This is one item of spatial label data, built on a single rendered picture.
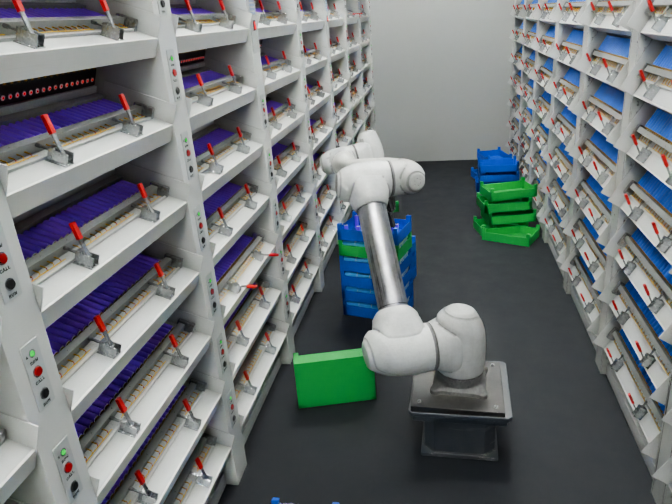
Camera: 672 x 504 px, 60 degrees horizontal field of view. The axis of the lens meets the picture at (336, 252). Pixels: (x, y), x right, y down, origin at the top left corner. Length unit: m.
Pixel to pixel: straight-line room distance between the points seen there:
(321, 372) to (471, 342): 0.63
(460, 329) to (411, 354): 0.17
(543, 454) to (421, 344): 0.57
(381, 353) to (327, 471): 0.46
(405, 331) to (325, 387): 0.54
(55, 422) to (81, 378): 0.13
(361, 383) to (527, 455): 0.63
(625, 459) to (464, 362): 0.61
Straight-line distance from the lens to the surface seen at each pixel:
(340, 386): 2.26
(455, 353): 1.86
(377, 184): 2.01
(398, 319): 1.83
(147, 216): 1.43
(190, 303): 1.69
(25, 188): 1.06
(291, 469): 2.06
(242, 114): 2.20
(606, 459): 2.15
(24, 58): 1.10
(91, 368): 1.27
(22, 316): 1.05
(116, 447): 1.38
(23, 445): 1.12
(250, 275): 2.05
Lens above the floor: 1.38
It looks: 22 degrees down
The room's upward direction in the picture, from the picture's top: 5 degrees counter-clockwise
